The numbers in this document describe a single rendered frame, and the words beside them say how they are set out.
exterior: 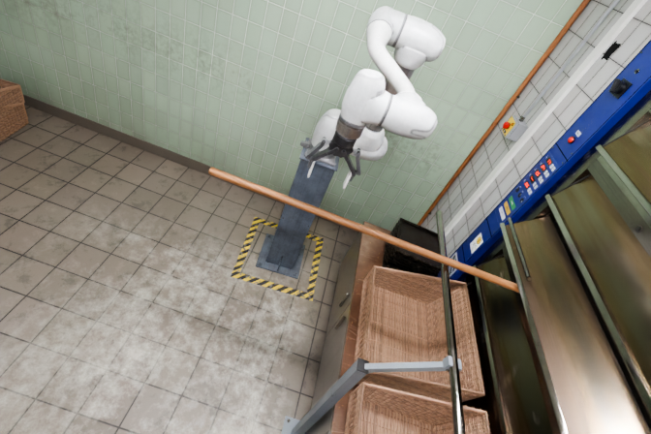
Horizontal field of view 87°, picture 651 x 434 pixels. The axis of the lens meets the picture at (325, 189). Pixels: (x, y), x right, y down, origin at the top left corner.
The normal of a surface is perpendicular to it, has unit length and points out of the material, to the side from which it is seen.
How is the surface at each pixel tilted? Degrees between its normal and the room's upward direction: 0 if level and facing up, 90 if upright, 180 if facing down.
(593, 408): 47
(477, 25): 90
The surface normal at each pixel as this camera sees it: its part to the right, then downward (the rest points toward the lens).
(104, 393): 0.31, -0.71
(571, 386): -0.47, -0.75
